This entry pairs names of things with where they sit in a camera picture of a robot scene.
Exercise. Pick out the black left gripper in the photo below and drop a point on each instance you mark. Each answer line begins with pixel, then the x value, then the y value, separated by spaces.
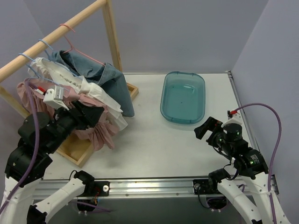
pixel 81 115

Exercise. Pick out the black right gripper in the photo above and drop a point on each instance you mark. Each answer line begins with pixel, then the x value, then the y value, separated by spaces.
pixel 212 133

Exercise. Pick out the pink ruffled skirt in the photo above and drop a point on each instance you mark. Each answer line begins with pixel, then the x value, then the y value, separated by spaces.
pixel 99 135

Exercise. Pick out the blue wire hanger front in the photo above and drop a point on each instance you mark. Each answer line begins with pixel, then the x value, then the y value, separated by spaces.
pixel 46 74

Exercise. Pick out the blue wire hanger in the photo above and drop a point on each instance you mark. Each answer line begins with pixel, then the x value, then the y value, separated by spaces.
pixel 49 56
pixel 46 74

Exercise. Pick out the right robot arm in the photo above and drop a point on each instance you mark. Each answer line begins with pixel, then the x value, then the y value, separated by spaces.
pixel 226 138

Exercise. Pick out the blue denim skirt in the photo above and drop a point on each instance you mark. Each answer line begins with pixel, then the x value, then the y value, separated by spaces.
pixel 110 79

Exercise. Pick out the white ruffled skirt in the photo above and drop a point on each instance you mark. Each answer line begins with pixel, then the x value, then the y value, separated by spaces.
pixel 80 85

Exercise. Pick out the wooden clothes rack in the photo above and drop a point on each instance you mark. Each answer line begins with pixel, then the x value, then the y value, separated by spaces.
pixel 73 149

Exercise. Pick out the teal plastic tray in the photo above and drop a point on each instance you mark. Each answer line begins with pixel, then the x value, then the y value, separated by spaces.
pixel 183 98

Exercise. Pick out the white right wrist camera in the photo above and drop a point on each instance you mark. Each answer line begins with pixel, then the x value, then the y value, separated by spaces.
pixel 234 117

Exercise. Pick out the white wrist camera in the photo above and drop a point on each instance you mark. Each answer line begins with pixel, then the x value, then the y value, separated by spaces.
pixel 54 97
pixel 234 117

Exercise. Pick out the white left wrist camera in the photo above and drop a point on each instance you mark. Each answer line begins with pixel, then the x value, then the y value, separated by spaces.
pixel 54 97

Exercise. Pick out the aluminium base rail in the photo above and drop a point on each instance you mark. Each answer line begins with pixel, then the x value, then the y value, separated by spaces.
pixel 150 188

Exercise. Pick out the blue wire hanger middle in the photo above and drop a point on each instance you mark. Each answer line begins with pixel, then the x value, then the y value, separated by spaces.
pixel 49 56

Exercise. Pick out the pink wire hanger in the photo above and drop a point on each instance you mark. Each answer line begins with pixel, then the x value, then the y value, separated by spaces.
pixel 73 48

